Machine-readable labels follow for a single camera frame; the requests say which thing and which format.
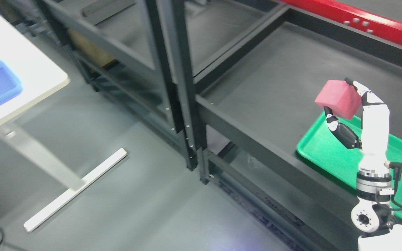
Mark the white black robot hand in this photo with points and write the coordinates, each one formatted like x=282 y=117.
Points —
x=375 y=130

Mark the pink foam block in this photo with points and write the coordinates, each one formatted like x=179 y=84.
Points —
x=340 y=97

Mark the green plastic tray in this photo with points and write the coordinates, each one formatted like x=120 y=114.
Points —
x=320 y=147

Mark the black metal shelf right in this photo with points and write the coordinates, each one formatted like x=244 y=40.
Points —
x=248 y=99

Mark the black metal shelf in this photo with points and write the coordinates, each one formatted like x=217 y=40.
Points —
x=119 y=48
x=248 y=99

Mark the black metal shelf left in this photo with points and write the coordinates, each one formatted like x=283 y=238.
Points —
x=119 y=48

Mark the red metal beam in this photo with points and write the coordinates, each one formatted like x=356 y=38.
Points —
x=359 y=19

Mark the white desk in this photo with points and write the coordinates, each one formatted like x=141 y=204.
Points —
x=83 y=129

